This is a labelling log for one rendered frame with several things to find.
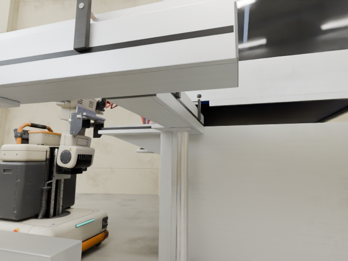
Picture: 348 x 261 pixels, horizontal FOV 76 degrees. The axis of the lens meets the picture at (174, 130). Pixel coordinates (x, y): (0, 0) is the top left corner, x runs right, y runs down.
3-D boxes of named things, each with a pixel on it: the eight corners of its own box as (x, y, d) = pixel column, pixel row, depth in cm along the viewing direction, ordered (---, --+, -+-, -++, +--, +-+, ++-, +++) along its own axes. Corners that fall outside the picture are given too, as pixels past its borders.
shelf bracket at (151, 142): (167, 156, 130) (168, 134, 131) (165, 156, 127) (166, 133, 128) (116, 156, 139) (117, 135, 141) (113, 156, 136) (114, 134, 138)
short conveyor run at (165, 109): (177, 134, 116) (177, 105, 118) (206, 133, 112) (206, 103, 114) (99, 100, 51) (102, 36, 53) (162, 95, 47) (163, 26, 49)
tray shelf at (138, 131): (198, 142, 185) (198, 140, 185) (175, 131, 118) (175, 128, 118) (145, 143, 198) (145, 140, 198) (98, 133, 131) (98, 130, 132)
